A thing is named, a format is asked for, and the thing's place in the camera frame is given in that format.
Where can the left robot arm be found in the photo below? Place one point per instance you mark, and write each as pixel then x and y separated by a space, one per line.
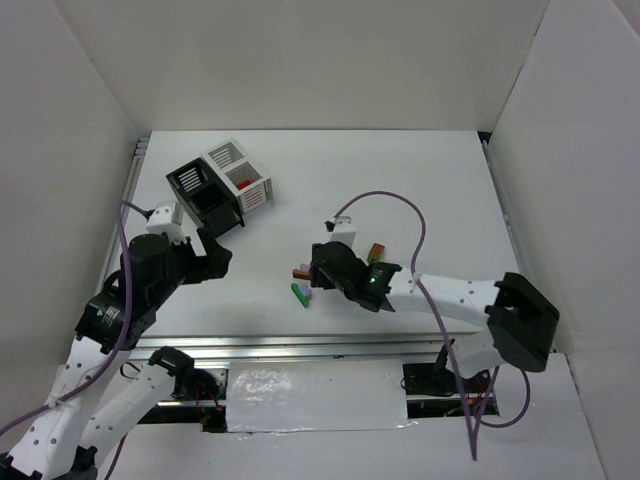
pixel 72 432

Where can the green lego plate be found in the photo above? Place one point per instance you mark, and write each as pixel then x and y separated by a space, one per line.
pixel 304 301

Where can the aluminium front rail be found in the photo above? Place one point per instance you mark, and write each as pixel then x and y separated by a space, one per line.
pixel 209 348

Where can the white slotted container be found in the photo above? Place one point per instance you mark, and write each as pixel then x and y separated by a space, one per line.
pixel 233 165

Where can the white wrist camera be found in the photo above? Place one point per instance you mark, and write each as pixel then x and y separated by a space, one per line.
pixel 166 219
pixel 341 229

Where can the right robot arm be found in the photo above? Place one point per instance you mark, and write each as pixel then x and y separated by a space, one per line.
pixel 517 323

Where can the black slotted container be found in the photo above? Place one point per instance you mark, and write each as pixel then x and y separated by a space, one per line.
pixel 205 197

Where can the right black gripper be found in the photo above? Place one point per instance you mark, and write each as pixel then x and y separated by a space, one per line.
pixel 320 270

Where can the tan lego plate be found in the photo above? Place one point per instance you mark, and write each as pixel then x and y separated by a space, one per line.
pixel 377 249

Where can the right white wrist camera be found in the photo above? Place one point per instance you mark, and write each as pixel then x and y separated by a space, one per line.
pixel 341 229

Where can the brown lego plate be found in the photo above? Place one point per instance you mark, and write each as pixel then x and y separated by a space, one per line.
pixel 302 274

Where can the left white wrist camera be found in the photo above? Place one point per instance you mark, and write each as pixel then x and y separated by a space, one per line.
pixel 166 219

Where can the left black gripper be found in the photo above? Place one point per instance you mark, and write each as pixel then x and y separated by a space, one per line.
pixel 206 251

